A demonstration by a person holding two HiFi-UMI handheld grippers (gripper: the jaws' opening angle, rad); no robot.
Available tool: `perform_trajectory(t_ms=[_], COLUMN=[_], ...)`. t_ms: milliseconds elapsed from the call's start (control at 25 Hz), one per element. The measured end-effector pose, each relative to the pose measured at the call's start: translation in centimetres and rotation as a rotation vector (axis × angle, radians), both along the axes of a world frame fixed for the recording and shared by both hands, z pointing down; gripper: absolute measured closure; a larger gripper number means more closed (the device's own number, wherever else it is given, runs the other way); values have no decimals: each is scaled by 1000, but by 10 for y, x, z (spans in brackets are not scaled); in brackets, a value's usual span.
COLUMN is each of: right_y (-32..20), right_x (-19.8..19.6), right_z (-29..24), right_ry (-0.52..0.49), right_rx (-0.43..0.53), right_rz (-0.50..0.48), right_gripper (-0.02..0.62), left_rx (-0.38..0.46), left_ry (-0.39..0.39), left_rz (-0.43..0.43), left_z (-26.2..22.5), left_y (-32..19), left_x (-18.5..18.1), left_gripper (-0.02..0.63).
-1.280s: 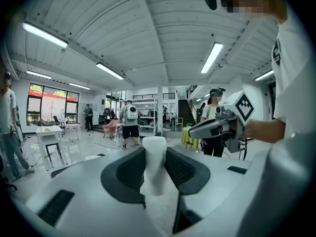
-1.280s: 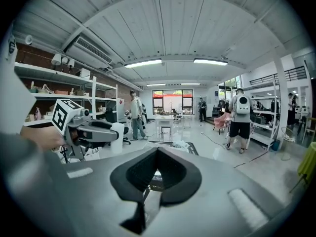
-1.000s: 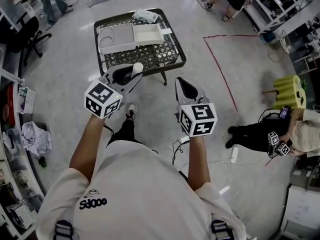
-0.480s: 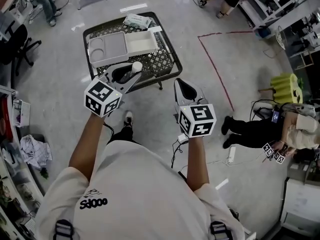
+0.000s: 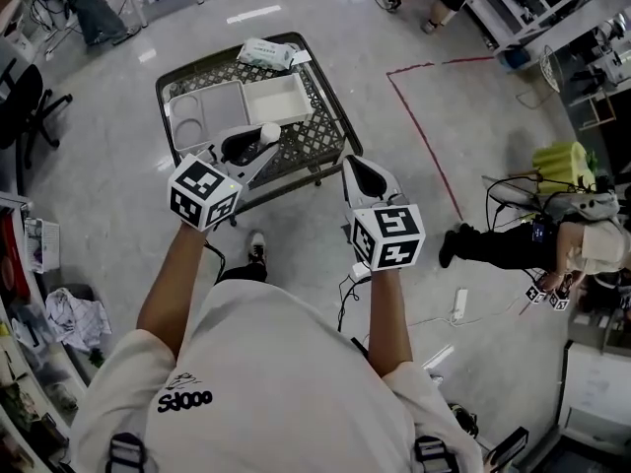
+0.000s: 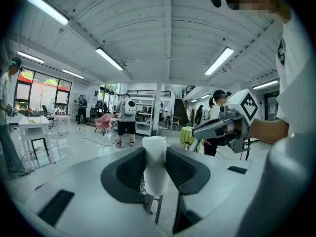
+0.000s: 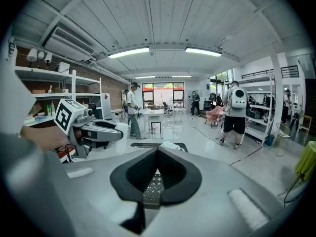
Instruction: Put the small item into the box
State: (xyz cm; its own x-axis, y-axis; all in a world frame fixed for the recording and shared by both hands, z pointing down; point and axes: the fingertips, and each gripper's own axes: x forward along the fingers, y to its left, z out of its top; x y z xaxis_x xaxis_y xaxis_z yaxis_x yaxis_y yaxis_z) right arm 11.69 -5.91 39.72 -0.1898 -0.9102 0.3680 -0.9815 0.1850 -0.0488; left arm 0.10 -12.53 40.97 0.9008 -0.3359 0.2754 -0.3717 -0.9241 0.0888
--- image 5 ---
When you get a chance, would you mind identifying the white plastic basket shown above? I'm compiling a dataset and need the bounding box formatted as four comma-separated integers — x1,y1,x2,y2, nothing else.
23,218,62,272

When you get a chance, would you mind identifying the white plastic lunch box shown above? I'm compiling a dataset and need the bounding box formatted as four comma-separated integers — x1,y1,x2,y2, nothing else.
168,73,315,160

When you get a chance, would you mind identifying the black office chair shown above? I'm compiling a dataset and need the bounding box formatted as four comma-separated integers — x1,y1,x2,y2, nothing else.
0,60,75,168

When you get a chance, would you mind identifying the dark lattice metal table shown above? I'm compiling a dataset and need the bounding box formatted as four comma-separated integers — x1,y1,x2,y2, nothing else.
155,31,365,227

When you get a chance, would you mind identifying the black cable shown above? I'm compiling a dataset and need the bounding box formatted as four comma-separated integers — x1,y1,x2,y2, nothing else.
203,241,228,286
336,276,365,335

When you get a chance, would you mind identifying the curved white shelf unit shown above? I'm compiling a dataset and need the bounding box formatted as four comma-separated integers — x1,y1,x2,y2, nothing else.
0,192,89,473

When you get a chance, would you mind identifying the person's white t-shirt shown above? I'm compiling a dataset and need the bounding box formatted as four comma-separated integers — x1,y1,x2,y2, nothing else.
68,281,485,473

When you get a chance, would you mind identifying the black bag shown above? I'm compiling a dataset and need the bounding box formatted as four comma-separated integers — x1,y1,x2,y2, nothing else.
450,401,480,439

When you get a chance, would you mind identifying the person's right forearm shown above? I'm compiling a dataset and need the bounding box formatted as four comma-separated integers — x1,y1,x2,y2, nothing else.
367,266,415,378

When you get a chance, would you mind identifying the white wet wipes pack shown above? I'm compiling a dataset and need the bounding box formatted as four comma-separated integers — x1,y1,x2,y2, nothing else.
236,37,298,72

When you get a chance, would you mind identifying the small white ball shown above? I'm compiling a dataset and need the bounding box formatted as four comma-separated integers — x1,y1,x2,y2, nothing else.
259,122,283,147

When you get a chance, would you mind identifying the white shelving rack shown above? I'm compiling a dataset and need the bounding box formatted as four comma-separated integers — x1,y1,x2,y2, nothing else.
465,0,631,56

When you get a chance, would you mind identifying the white cabinet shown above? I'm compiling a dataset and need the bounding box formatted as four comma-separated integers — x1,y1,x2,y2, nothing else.
558,341,631,443

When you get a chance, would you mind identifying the person's left shoe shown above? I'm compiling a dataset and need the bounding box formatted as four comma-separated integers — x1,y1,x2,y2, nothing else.
245,231,268,266

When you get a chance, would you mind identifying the blue bin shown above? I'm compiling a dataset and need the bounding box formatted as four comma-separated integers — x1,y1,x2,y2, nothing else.
502,48,527,72

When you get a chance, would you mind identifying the dark harness strap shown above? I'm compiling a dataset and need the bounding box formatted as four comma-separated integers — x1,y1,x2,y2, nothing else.
105,432,148,473
412,435,456,473

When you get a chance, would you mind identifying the person's left forearm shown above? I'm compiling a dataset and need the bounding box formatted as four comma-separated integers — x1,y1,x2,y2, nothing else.
136,223,209,350

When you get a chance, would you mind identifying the person's left leg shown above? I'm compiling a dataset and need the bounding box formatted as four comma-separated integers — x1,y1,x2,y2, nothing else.
216,262,270,286

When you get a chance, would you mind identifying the yellow-green stool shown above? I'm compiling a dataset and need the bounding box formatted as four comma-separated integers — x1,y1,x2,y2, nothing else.
530,140,592,182

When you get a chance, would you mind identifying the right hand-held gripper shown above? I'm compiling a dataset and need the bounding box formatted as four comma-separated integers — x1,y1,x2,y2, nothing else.
342,154,427,271

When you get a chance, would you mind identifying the checked white cloth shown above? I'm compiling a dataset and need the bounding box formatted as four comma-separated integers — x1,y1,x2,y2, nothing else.
44,287,112,353

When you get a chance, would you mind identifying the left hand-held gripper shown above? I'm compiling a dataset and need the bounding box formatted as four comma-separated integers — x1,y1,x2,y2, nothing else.
167,124,282,234

